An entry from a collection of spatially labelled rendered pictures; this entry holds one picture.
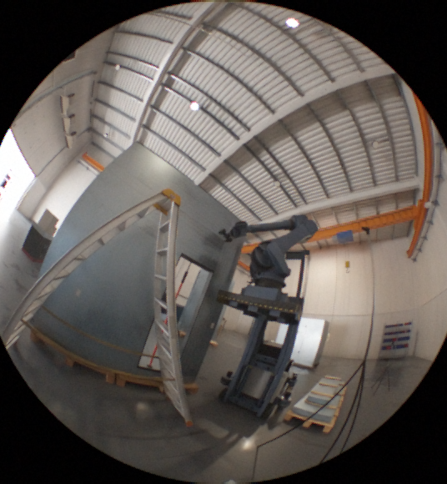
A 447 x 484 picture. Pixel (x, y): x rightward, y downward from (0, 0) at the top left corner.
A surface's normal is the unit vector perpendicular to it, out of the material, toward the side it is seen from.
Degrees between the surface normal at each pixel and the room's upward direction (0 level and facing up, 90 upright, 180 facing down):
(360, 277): 90
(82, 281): 90
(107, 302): 90
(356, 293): 90
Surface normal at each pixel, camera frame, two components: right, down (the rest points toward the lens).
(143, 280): 0.61, -0.17
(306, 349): -0.73, -0.51
